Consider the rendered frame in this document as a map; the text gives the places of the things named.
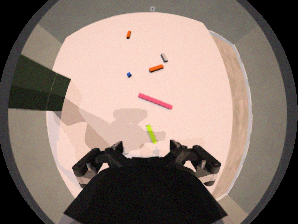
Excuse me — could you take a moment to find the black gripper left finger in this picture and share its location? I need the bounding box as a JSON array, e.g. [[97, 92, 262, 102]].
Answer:
[[72, 141, 136, 188]]

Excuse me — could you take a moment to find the grey rod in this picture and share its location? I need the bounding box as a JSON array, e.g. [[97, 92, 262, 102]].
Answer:
[[161, 53, 168, 63]]

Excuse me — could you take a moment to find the pink long rod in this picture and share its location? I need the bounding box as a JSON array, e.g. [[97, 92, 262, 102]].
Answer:
[[138, 93, 173, 110]]

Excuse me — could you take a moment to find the lime green rod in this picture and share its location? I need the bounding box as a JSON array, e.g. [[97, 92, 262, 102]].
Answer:
[[146, 124, 157, 144]]

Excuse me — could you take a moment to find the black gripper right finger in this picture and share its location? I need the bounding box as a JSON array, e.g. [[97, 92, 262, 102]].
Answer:
[[154, 139, 221, 186]]

